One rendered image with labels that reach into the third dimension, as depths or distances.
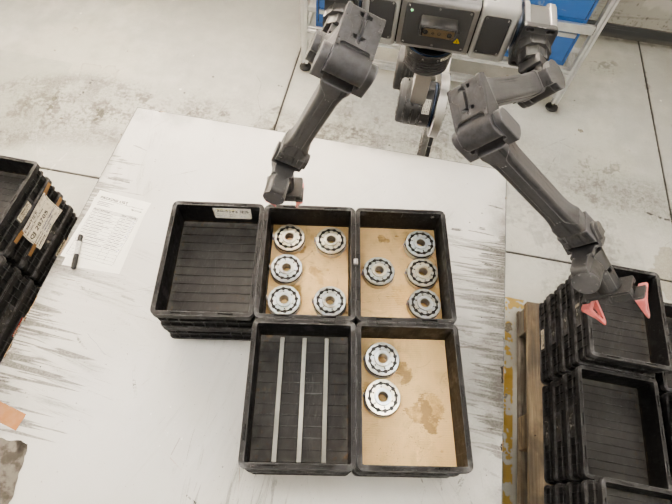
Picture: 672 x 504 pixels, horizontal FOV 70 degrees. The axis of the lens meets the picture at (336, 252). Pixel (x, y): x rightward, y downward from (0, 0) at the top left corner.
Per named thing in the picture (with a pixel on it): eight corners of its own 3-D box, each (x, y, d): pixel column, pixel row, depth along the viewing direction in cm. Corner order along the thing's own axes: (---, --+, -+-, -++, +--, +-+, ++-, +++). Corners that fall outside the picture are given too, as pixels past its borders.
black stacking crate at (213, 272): (182, 220, 168) (174, 201, 158) (267, 223, 169) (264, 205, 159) (160, 328, 149) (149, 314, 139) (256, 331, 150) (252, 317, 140)
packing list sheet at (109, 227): (95, 189, 186) (94, 189, 185) (152, 200, 184) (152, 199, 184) (56, 263, 170) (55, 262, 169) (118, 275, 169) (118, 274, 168)
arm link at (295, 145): (381, 58, 87) (327, 31, 84) (374, 83, 85) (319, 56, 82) (309, 156, 126) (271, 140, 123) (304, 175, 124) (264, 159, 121)
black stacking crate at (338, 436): (257, 332, 149) (253, 319, 139) (352, 335, 150) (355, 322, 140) (243, 471, 130) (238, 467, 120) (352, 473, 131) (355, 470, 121)
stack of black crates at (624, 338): (537, 302, 232) (583, 259, 192) (599, 314, 230) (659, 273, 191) (539, 384, 213) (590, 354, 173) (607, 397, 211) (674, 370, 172)
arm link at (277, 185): (311, 151, 122) (280, 138, 120) (301, 188, 116) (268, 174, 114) (297, 175, 132) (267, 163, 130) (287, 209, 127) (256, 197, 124)
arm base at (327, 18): (355, 36, 131) (359, -5, 120) (350, 56, 127) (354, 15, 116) (324, 31, 131) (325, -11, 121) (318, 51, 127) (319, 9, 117)
